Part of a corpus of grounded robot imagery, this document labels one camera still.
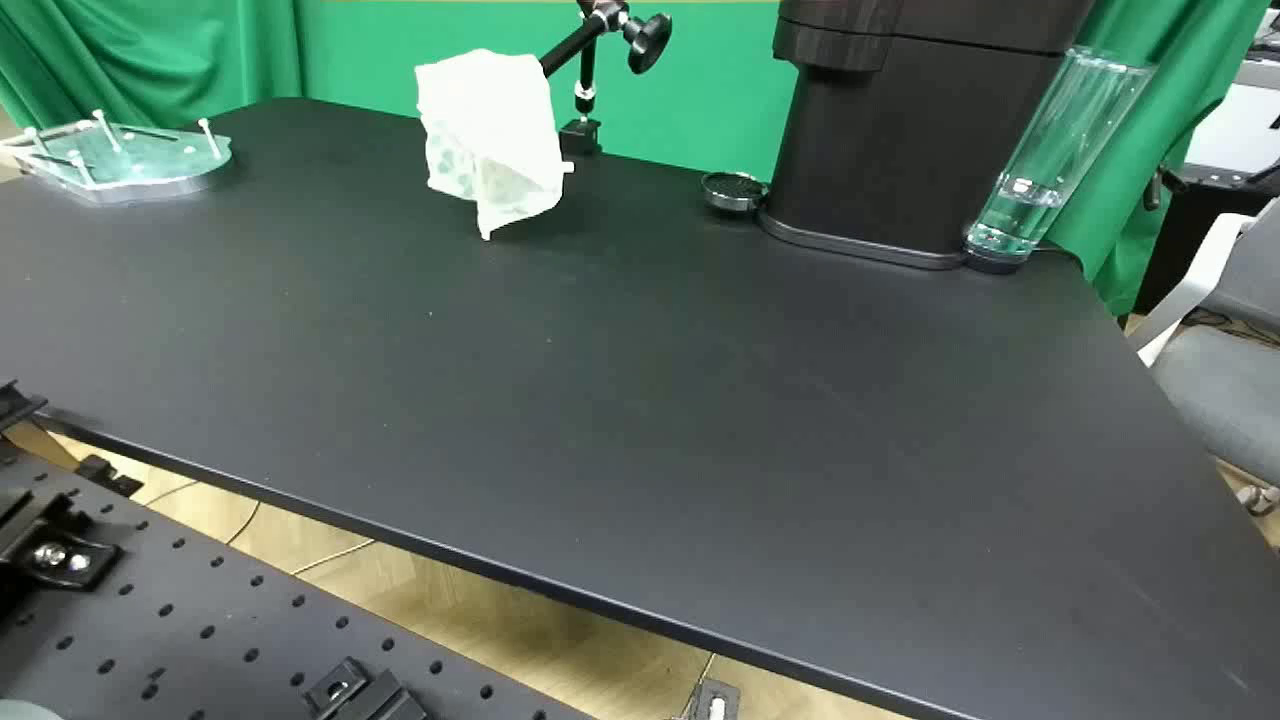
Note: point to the green draped curtain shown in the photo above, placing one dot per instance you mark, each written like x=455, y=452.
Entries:
x=132, y=53
x=1174, y=120

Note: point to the green flat backdrop screen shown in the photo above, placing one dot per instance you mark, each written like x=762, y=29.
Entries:
x=707, y=92

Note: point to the silver floor outlet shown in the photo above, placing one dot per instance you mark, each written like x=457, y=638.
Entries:
x=714, y=700

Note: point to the black coffee machine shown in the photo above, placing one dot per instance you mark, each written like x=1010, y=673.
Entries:
x=892, y=133

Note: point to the black square bracket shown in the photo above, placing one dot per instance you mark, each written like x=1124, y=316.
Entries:
x=363, y=690

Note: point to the black clamp with silver bolts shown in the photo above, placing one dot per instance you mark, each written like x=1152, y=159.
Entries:
x=61, y=558

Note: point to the white desk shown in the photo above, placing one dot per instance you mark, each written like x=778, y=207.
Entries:
x=1241, y=133

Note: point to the clear plastic tray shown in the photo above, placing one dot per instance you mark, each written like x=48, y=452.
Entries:
x=114, y=153

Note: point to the small black mounting block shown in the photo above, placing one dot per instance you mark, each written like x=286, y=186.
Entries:
x=107, y=473

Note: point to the black perforated breadboard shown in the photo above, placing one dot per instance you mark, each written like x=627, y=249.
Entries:
x=186, y=643

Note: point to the grey office chair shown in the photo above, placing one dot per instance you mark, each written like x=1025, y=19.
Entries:
x=1233, y=374

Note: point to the clear water tank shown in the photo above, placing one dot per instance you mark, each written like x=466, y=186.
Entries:
x=1063, y=144

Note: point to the small black round cap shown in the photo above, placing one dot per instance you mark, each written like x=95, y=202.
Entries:
x=732, y=193

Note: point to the white cloth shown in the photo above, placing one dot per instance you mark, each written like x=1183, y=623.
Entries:
x=489, y=133

